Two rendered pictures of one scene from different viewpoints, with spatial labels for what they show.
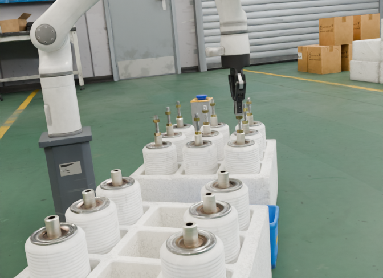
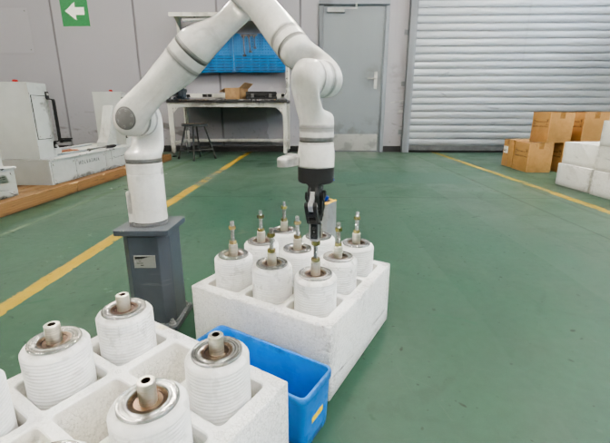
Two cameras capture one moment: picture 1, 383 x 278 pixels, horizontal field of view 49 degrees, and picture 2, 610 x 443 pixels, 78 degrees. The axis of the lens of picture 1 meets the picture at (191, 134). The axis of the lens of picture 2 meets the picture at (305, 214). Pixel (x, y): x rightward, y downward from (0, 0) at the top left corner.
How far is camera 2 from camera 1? 0.48 m
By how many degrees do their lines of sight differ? 15
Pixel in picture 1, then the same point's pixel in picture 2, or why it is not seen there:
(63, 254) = not seen: outside the picture
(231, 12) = (308, 114)
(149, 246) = not seen: hidden behind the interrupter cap
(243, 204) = (228, 387)
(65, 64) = (150, 151)
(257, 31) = (468, 117)
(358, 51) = (570, 153)
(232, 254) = not seen: outside the picture
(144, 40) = (351, 116)
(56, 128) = (135, 217)
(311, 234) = (382, 406)
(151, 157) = (219, 268)
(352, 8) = (583, 103)
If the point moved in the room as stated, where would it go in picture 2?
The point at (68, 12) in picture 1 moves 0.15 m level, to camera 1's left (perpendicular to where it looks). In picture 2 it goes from (148, 95) to (96, 96)
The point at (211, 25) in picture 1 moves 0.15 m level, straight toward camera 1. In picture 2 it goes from (419, 108) to (419, 108)
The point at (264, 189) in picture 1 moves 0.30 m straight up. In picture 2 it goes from (324, 339) to (327, 197)
